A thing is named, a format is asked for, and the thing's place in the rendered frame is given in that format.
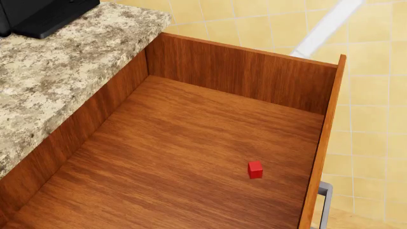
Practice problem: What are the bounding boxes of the brown wooden drawer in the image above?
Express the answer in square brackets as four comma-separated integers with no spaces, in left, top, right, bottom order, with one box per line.
[0,32,347,229]

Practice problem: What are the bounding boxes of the small red cube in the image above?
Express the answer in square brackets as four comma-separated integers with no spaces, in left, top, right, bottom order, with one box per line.
[247,160,264,179]

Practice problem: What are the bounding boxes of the speckled granite countertop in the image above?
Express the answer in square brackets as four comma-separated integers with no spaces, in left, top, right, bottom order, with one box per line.
[0,0,172,180]

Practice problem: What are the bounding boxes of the black appliance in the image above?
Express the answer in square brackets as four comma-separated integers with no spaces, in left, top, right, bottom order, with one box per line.
[0,0,100,40]

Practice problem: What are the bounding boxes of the grey metal drawer handle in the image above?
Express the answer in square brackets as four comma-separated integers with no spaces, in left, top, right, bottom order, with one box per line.
[317,181,334,229]

